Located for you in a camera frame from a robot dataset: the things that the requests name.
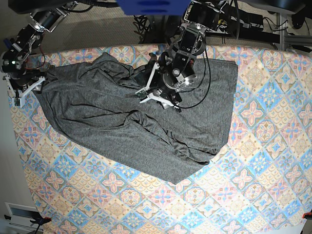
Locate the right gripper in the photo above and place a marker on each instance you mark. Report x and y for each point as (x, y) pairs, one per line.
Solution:
(18, 92)

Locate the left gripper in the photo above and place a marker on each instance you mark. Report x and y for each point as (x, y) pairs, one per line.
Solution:
(156, 89)

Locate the grey t-shirt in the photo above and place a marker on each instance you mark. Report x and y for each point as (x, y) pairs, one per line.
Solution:
(95, 105)

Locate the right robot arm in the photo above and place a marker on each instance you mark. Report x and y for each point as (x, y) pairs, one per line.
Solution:
(20, 79)

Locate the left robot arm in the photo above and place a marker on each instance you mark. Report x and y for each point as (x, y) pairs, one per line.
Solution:
(173, 73)

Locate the red black clamp lower left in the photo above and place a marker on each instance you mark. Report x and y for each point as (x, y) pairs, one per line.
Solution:
(36, 220)

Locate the red clamp lower right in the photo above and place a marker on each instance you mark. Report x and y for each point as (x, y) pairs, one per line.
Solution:
(307, 216)

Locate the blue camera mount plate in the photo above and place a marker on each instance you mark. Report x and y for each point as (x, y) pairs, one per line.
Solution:
(153, 7)

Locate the white wall vent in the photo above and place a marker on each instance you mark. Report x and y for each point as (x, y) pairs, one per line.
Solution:
(20, 214)

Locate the aluminium frame post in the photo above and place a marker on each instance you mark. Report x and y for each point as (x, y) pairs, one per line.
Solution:
(286, 40)

